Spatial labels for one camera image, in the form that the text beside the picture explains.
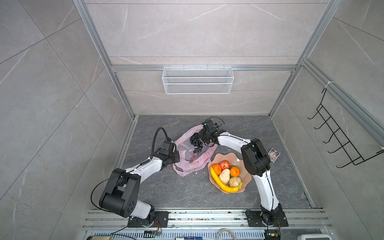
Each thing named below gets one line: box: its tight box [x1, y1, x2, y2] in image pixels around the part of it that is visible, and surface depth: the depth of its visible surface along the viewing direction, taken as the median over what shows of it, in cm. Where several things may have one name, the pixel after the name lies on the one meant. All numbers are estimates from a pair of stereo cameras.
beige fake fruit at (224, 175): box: [219, 168, 230, 184], surface depth 83 cm
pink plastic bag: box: [172, 124, 218, 177], surface depth 90 cm
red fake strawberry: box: [219, 160, 231, 171], surface depth 87 cm
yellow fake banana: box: [210, 167, 243, 193], surface depth 79 cm
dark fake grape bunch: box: [190, 132, 203, 154], surface depth 101 cm
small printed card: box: [267, 148, 281, 164], surface depth 97 cm
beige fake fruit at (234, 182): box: [229, 177, 242, 188], surface depth 79 cm
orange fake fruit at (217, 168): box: [211, 163, 222, 176], surface depth 85 cm
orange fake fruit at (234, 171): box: [230, 165, 241, 178], surface depth 81 cm
